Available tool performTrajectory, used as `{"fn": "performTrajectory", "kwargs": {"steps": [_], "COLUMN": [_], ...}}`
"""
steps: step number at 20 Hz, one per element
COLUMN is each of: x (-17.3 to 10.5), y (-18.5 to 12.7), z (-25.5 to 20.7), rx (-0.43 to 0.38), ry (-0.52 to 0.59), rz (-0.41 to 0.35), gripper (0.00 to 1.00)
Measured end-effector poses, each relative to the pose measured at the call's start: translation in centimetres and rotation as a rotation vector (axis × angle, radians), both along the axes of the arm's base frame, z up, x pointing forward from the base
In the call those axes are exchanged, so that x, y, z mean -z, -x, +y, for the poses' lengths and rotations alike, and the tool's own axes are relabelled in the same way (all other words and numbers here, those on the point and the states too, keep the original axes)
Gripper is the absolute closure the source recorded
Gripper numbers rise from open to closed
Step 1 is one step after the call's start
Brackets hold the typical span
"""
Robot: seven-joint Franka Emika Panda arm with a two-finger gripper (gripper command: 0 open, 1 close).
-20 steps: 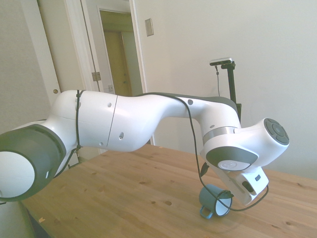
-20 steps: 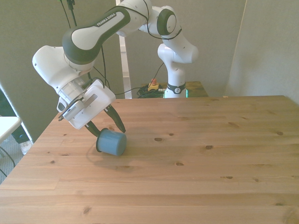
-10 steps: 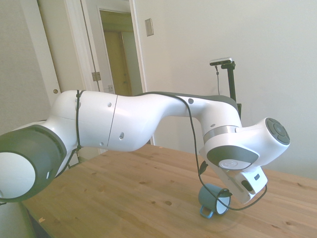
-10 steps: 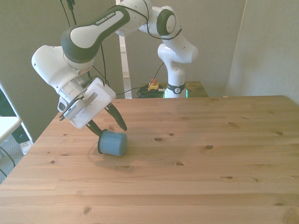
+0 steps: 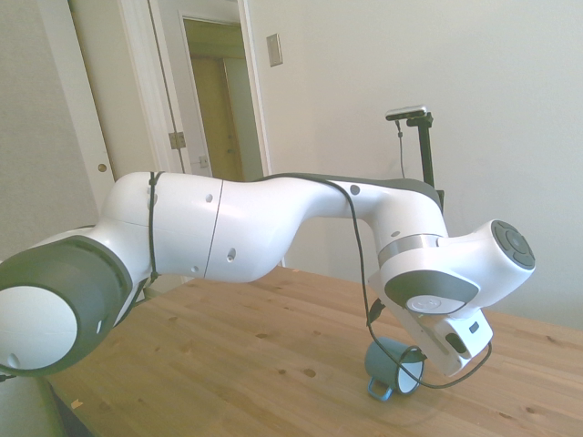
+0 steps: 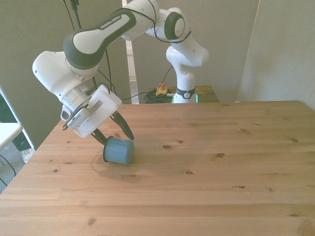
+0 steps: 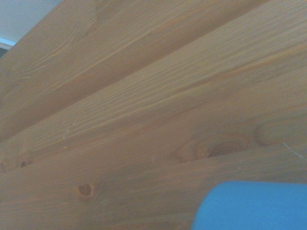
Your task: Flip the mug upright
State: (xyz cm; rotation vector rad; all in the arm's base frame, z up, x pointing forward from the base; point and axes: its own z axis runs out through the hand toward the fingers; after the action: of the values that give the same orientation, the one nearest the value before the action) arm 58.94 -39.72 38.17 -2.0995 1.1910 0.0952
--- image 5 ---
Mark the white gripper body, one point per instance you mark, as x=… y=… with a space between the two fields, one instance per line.
x=430 y=341

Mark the white open door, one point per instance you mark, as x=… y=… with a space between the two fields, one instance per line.
x=182 y=91

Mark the wooden hallway door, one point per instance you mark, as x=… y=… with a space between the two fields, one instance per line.
x=214 y=127

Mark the black camera stand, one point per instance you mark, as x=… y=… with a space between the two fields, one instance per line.
x=427 y=155

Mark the white door with knob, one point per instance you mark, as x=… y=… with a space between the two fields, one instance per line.
x=114 y=91

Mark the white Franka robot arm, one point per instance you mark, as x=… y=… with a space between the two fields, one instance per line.
x=255 y=227

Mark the beige wall switch plate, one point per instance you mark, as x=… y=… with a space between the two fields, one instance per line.
x=274 y=50

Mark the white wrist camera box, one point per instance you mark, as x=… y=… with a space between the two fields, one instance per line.
x=469 y=339

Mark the blue enamel mug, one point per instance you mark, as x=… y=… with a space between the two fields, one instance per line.
x=385 y=364

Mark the silver exterior camera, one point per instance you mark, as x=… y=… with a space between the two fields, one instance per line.
x=406 y=112

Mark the metal door hinge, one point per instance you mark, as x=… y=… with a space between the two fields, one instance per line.
x=177 y=139

